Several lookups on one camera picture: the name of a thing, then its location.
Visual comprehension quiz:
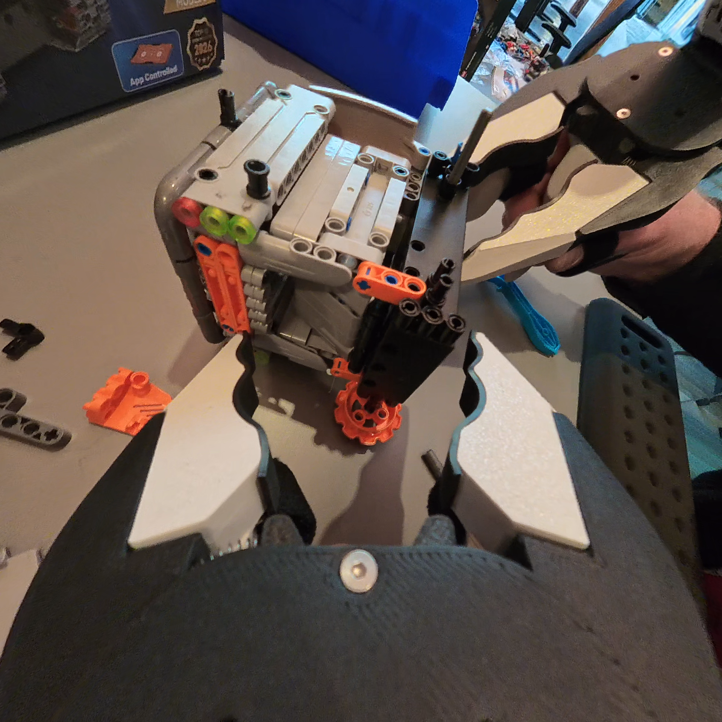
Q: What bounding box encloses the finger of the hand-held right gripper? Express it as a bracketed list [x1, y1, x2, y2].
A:
[461, 144, 649, 284]
[467, 92, 570, 199]

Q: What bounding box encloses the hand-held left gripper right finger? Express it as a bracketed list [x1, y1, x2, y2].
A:
[448, 332, 591, 554]

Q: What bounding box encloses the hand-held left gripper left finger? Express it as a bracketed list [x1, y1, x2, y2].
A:
[127, 337, 273, 556]

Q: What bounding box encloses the building block robot vehicle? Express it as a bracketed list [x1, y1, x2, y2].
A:
[155, 82, 488, 446]

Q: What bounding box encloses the person's right forearm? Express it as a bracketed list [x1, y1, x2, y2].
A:
[598, 226, 722, 373]

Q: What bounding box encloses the person's right hand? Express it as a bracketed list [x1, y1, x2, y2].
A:
[544, 188, 722, 281]

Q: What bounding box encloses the orange wedge plate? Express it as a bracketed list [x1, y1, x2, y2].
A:
[83, 368, 171, 436]

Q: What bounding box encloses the blue brick separator tool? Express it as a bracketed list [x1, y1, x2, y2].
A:
[482, 276, 561, 356]

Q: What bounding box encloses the dark perforated pad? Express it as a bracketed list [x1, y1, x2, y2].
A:
[578, 298, 722, 593]

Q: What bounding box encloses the dark grey bent liftarm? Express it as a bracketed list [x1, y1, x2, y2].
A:
[0, 388, 73, 450]

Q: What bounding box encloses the blue plastic storage bin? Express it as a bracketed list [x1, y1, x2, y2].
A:
[220, 0, 480, 120]

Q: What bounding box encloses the black angle connector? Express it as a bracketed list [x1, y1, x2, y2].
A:
[0, 319, 45, 361]

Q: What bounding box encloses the printed robot kit box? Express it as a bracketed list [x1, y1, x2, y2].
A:
[0, 0, 226, 142]

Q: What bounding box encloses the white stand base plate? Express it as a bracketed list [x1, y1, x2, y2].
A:
[0, 550, 43, 638]

